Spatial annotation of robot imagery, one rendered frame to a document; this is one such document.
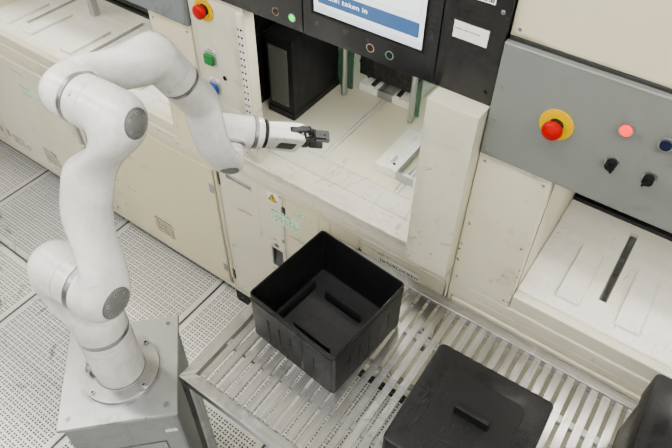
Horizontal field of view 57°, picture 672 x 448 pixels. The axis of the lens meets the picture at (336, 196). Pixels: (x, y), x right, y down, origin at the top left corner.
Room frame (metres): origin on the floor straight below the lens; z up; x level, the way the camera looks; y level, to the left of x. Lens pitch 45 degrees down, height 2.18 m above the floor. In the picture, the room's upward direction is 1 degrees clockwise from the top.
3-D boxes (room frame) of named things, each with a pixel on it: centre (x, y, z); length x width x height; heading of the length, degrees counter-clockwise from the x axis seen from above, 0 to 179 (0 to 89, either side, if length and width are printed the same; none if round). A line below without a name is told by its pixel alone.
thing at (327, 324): (0.91, 0.02, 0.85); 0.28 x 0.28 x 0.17; 50
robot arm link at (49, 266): (0.80, 0.56, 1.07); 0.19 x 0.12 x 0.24; 59
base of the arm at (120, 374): (0.78, 0.53, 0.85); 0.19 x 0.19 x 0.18
